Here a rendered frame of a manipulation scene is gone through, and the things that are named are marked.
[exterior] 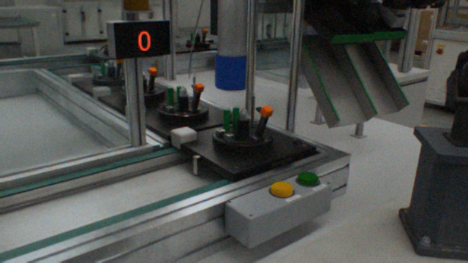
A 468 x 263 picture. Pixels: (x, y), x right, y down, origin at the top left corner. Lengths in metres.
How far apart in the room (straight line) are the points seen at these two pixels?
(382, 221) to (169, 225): 0.46
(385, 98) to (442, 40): 3.97
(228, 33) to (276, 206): 1.22
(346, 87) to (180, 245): 0.64
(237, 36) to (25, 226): 1.28
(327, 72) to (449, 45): 4.06
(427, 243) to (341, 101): 0.43
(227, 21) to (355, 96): 0.86
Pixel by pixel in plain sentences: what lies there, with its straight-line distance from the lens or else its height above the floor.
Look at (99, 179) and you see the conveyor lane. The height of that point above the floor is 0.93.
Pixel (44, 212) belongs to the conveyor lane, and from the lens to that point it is 0.83.
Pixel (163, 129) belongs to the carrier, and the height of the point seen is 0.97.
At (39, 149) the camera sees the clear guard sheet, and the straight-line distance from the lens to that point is 0.90.
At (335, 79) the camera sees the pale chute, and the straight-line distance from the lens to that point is 1.12.
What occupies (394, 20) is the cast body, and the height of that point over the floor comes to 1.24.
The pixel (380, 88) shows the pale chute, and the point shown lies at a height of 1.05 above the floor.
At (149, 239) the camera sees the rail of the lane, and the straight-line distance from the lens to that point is 0.66.
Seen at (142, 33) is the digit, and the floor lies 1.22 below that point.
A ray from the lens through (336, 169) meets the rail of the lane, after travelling 0.94.
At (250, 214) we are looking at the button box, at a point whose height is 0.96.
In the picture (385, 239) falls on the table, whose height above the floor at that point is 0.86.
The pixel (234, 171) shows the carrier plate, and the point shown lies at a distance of 0.80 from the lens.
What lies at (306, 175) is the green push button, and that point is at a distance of 0.80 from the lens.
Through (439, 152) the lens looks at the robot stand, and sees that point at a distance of 0.76.
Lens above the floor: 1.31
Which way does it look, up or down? 20 degrees down
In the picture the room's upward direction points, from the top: 1 degrees clockwise
